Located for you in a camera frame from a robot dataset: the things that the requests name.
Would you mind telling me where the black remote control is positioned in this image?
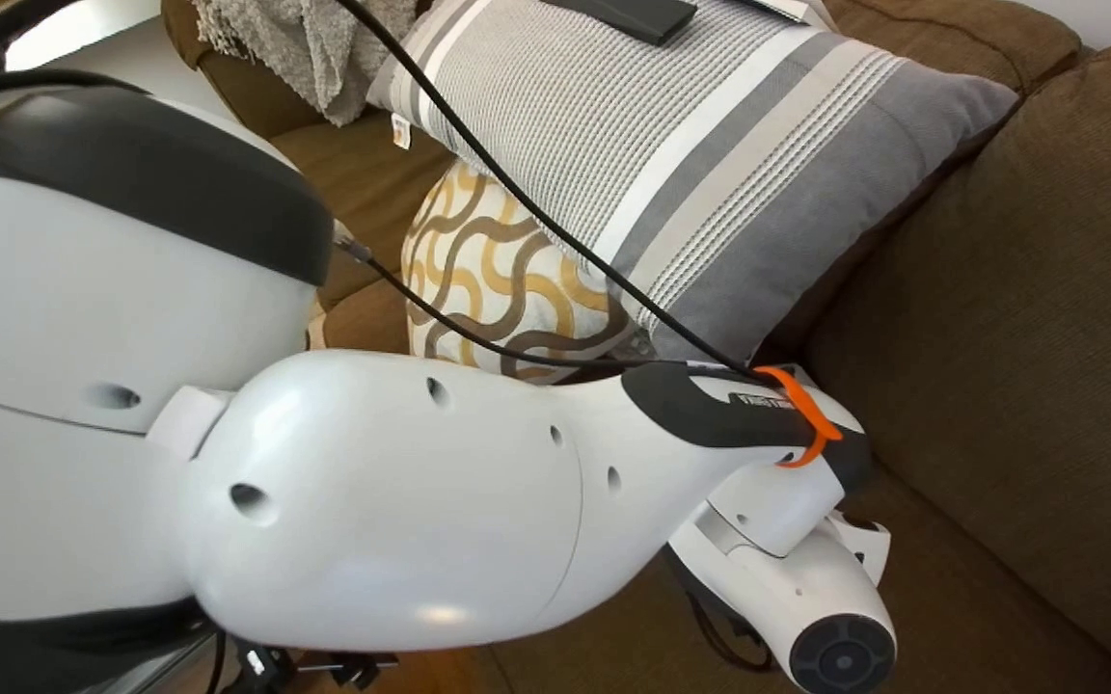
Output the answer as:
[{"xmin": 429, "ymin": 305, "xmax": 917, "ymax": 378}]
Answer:
[{"xmin": 539, "ymin": 0, "xmax": 702, "ymax": 49}]

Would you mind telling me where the wavy patterned beige pillow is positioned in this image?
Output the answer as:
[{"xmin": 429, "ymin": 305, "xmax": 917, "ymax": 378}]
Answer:
[{"xmin": 396, "ymin": 160, "xmax": 653, "ymax": 388}]

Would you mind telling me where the grey striped pillow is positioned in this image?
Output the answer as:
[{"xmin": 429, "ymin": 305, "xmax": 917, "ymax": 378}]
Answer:
[{"xmin": 361, "ymin": 0, "xmax": 1023, "ymax": 388}]

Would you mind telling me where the large orange black clamp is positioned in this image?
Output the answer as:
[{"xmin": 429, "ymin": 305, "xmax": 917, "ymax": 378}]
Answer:
[{"xmin": 236, "ymin": 640, "xmax": 402, "ymax": 694}]

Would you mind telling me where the grey knitted blanket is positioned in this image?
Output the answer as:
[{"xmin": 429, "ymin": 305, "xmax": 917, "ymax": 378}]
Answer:
[{"xmin": 190, "ymin": 0, "xmax": 419, "ymax": 130}]

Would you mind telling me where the brown fabric sofa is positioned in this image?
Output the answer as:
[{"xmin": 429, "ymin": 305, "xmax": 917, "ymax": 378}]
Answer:
[{"xmin": 159, "ymin": 0, "xmax": 1111, "ymax": 694}]

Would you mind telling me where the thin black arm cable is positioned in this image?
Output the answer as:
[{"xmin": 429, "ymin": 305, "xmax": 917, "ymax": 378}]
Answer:
[{"xmin": 324, "ymin": 233, "xmax": 653, "ymax": 378}]

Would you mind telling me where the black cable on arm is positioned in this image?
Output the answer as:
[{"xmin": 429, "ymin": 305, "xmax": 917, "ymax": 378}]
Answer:
[{"xmin": 332, "ymin": 0, "xmax": 784, "ymax": 386}]

